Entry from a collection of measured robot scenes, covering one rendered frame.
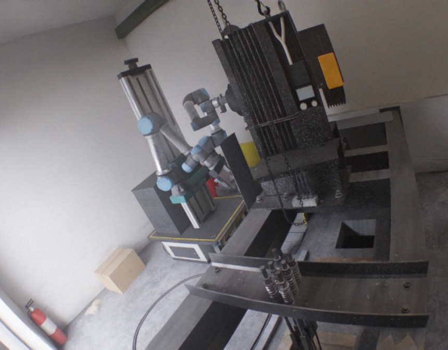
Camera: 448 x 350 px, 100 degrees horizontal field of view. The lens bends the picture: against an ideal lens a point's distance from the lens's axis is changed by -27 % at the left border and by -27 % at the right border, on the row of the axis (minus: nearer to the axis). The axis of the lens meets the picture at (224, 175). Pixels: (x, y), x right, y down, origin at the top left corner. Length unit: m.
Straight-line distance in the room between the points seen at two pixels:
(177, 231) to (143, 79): 1.36
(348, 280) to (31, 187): 2.61
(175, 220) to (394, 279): 1.84
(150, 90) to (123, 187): 1.32
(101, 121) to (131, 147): 0.50
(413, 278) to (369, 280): 0.16
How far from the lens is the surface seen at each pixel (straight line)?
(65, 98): 3.02
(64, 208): 2.80
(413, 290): 0.90
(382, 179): 1.45
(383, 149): 1.75
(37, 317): 2.68
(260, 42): 1.34
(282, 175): 1.23
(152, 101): 2.20
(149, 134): 1.68
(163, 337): 1.09
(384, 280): 0.93
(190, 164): 1.69
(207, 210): 2.45
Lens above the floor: 1.40
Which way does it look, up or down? 20 degrees down
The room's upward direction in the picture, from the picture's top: 24 degrees counter-clockwise
